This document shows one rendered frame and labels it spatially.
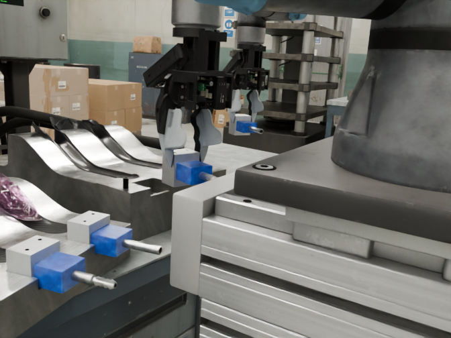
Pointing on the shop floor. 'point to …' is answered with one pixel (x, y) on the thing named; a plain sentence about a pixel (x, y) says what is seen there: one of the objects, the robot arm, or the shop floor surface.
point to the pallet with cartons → (116, 104)
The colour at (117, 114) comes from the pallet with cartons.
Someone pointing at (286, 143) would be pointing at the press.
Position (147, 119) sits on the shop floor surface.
